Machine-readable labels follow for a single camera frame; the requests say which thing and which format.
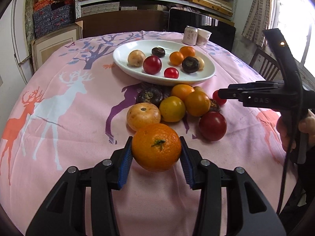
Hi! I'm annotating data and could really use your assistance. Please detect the red cherry tomato back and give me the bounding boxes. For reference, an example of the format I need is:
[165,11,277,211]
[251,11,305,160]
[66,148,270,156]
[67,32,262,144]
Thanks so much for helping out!
[212,90,227,106]

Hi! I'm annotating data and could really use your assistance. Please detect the red cherry tomato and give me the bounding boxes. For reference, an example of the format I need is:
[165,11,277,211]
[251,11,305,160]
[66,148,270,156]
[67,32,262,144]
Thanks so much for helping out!
[212,90,227,106]
[164,67,179,79]

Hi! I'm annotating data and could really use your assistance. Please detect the brown mangosteen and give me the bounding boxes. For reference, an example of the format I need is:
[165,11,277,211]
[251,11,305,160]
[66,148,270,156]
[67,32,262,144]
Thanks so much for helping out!
[209,99,221,112]

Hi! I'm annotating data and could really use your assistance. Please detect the dark red plum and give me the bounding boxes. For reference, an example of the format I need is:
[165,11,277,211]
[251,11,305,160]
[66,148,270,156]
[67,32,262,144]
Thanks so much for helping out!
[199,111,227,141]
[143,55,162,75]

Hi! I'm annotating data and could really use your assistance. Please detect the orange round fruit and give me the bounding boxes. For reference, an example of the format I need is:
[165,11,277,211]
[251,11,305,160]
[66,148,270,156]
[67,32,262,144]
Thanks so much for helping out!
[184,91,210,117]
[171,84,195,101]

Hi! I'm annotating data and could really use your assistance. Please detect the small tan fruit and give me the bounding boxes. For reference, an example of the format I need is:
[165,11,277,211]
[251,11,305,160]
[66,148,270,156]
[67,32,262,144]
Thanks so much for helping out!
[194,86,204,92]

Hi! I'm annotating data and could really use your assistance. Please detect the pale yellow round fruit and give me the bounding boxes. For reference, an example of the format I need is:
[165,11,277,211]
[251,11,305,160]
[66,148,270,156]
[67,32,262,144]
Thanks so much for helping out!
[195,56,205,71]

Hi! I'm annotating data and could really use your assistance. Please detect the orange round fruit back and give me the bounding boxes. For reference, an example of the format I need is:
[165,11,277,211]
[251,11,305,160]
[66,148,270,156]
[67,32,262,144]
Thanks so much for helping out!
[171,84,195,101]

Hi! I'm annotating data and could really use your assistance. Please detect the dark date-like fruit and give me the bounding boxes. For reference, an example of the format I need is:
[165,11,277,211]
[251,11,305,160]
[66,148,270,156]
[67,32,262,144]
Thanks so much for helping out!
[182,56,200,74]

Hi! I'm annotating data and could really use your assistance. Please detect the yellow tomato fruit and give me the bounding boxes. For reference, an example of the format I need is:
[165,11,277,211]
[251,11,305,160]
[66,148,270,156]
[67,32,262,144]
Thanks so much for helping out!
[159,96,186,123]

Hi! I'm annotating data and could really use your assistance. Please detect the small orange tangerine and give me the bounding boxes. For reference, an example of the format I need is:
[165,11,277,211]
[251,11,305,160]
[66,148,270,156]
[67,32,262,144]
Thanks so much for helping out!
[169,51,184,66]

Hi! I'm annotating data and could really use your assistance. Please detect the dark mangosteen back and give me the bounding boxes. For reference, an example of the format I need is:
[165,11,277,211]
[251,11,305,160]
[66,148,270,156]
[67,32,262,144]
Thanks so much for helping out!
[136,87,164,107]

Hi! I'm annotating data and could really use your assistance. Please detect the dark mangosteen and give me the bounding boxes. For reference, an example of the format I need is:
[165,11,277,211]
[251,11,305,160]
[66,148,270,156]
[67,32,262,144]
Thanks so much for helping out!
[151,47,166,58]
[136,87,164,107]

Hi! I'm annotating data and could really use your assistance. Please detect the dark mangosteen front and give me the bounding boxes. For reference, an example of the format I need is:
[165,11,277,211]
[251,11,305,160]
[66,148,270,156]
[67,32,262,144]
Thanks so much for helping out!
[151,47,166,58]

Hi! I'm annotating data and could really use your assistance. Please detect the dark red plum front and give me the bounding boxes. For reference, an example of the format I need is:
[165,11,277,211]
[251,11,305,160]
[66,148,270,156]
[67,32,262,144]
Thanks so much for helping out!
[143,55,162,75]

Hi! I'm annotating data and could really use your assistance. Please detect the large orange mandarin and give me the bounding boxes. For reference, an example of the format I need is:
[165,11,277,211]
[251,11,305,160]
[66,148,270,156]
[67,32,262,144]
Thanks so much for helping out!
[131,123,182,172]

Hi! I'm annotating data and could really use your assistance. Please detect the yellow-orange persimmon fruit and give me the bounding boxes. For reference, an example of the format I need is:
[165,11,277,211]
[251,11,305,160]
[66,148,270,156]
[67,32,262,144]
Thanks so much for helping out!
[127,103,161,132]

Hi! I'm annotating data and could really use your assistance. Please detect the pale yellow fruit front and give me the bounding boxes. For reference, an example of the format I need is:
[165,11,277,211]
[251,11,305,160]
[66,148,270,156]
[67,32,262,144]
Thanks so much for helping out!
[128,50,146,67]

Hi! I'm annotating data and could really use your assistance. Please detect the person's hand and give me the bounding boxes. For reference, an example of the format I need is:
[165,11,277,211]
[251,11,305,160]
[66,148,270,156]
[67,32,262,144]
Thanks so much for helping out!
[276,110,315,151]

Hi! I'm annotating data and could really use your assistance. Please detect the dark wooden chair right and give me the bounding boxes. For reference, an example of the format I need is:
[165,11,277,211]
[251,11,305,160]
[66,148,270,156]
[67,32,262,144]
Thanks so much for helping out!
[249,48,280,80]

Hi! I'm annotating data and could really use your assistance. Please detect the black monitor panel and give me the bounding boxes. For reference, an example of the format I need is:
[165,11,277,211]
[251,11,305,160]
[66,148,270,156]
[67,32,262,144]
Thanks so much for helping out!
[168,7,236,52]

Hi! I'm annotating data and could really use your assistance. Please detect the patterned curtain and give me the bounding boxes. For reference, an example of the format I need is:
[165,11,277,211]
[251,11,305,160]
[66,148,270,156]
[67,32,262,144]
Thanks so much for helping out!
[242,0,273,49]

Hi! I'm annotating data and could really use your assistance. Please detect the white paper cup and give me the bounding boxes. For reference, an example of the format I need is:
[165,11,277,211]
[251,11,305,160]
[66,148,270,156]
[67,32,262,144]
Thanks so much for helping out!
[196,28,212,46]

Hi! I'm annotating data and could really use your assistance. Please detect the pink drink can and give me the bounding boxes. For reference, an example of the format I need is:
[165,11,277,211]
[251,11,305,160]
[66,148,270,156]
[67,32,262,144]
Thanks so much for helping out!
[183,26,198,46]

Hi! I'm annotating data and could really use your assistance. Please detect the pink deer-print tablecloth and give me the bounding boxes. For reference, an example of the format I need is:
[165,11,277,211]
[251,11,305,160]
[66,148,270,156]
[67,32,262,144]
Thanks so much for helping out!
[1,31,284,235]

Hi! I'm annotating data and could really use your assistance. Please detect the white ceramic plate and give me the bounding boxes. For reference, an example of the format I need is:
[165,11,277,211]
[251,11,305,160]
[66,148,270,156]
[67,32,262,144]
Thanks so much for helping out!
[113,40,216,86]

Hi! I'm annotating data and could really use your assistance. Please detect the dark brown wooden board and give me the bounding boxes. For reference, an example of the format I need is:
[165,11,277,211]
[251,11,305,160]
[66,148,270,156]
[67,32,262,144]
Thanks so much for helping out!
[76,10,169,38]

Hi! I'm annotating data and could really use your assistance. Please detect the framed picture board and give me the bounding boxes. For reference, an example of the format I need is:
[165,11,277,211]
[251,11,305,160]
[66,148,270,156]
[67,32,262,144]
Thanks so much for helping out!
[31,21,83,72]

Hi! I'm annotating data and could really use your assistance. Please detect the blue patterned storage boxes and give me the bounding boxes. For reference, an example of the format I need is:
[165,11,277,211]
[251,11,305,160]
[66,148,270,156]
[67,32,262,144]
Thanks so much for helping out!
[33,0,75,38]

